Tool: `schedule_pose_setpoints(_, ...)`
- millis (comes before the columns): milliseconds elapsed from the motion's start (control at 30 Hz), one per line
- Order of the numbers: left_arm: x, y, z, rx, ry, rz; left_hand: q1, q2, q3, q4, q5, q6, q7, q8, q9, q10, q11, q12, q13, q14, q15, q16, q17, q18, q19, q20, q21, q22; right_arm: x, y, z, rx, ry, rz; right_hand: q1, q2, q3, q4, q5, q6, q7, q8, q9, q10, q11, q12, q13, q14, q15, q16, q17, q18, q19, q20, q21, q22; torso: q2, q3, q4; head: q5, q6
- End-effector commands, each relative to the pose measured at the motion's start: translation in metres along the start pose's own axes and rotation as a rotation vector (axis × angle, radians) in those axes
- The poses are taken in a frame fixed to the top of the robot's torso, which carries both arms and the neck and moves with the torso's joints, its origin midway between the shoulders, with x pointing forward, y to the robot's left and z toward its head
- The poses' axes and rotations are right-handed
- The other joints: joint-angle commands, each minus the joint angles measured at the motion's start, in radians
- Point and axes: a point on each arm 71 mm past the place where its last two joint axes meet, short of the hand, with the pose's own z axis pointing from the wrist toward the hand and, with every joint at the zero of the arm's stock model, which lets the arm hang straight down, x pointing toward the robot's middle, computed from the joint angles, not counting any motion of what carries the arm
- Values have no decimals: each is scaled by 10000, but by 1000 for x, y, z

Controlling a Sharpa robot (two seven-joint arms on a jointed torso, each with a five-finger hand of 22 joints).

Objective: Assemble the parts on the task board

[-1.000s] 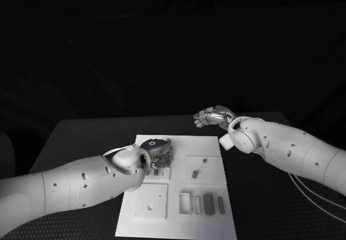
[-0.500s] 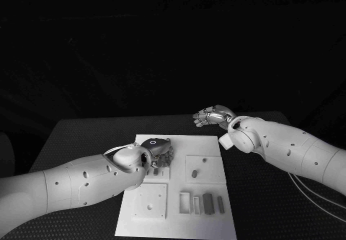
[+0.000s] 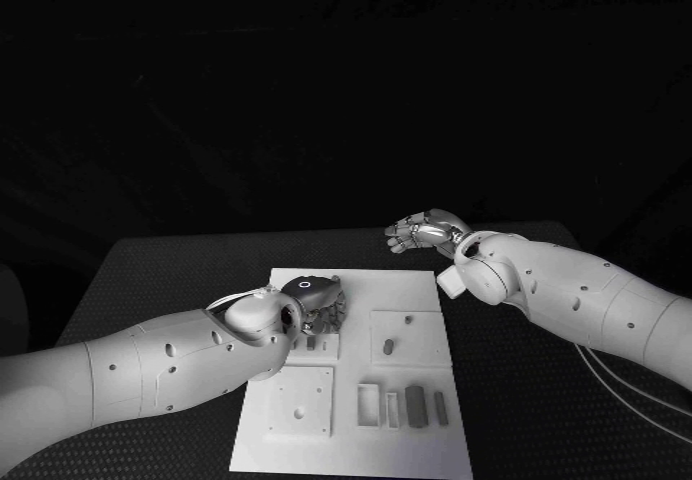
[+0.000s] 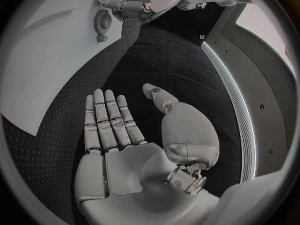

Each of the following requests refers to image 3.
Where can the thick long cylinder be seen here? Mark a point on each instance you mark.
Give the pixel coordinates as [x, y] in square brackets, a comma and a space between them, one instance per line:
[415, 407]

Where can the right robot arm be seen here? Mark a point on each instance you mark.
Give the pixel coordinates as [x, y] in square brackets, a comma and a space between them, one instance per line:
[562, 296]

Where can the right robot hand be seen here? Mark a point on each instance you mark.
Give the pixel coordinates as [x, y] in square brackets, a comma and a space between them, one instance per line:
[427, 232]

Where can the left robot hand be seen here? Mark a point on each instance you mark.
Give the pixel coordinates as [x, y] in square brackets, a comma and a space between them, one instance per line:
[316, 290]

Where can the thin long cylinder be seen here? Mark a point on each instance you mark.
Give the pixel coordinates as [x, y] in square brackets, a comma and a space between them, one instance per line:
[441, 408]

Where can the white task board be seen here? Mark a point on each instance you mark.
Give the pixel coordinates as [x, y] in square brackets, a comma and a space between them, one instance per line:
[372, 442]

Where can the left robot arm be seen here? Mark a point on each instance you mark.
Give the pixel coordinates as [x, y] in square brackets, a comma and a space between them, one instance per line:
[162, 360]

